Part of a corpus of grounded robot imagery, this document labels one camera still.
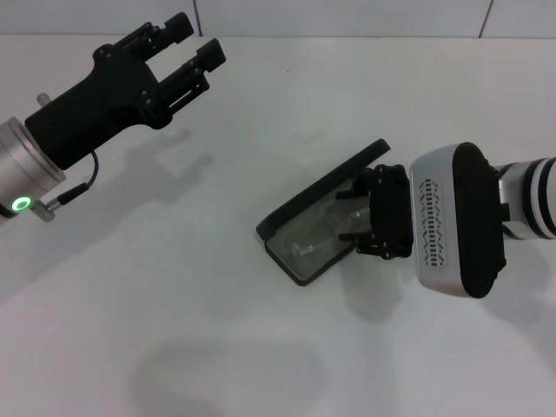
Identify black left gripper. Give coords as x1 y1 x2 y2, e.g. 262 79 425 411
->
24 11 229 171

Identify clear white glasses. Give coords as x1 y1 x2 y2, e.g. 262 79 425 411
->
277 186 374 273

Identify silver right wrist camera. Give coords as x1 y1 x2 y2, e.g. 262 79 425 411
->
408 141 508 300

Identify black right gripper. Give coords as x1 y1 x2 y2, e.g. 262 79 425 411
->
336 163 416 261

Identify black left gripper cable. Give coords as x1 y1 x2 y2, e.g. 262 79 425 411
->
28 149 101 222

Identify black glasses case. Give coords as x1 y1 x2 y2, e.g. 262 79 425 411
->
255 138 394 288

